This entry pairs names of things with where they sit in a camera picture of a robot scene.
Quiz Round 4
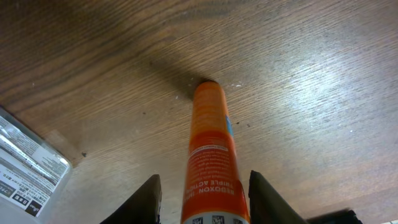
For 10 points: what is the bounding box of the orange tube white cap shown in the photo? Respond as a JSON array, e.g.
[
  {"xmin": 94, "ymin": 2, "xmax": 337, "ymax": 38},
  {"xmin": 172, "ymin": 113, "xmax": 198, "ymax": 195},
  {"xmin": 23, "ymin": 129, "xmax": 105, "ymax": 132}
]
[{"xmin": 180, "ymin": 81, "xmax": 250, "ymax": 224}]

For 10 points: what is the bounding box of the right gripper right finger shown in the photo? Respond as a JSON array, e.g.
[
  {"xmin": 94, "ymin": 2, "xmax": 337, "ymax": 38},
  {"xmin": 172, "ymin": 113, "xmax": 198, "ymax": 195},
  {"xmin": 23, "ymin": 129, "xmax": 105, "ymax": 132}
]
[{"xmin": 248, "ymin": 170, "xmax": 308, "ymax": 224}]

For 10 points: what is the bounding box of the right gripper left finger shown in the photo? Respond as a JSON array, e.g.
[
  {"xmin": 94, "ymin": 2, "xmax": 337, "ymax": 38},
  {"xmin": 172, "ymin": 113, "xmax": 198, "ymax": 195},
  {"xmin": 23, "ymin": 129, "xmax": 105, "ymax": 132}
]
[{"xmin": 101, "ymin": 174, "xmax": 162, "ymax": 224}]

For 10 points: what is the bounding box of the clear plastic container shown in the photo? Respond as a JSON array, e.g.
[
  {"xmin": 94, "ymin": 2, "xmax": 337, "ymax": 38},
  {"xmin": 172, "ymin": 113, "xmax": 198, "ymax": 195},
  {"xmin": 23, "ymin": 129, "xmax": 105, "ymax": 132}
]
[{"xmin": 1, "ymin": 109, "xmax": 73, "ymax": 224}]

